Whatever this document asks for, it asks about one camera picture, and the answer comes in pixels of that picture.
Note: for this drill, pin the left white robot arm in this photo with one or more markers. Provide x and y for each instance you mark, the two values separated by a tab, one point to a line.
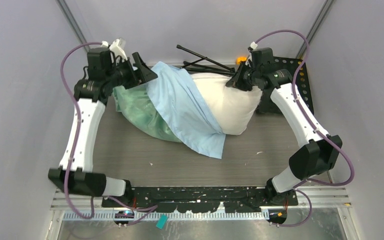
105	70

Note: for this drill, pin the orange round object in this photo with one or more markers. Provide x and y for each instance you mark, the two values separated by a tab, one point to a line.
241	59

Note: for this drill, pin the green and blue pillowcase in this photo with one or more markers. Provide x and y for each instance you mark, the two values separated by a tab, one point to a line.
171	108

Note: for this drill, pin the white pillow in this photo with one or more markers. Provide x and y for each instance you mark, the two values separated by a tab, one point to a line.
231	107

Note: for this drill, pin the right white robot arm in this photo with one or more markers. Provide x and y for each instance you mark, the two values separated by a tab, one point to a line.
318	150

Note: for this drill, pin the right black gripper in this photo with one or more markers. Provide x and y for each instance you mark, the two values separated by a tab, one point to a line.
235	82

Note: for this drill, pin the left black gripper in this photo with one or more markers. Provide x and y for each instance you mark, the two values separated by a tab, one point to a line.
147	74

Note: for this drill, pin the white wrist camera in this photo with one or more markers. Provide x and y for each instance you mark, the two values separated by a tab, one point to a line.
117	47
249	60

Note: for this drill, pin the black perforated stand plate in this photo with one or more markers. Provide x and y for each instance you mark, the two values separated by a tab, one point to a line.
298	82

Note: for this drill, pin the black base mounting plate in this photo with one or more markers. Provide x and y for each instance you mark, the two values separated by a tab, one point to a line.
234	199

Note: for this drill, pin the black folding stand tripod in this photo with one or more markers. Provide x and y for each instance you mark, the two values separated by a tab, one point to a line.
205	64

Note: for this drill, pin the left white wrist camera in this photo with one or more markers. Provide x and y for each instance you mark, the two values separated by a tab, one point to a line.
117	47

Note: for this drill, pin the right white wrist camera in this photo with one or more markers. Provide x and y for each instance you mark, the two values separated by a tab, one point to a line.
249	60

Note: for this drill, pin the slotted cable duct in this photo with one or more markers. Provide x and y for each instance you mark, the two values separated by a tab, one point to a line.
118	215

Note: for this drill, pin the teal tape piece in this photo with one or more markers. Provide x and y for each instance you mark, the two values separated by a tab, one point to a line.
162	221

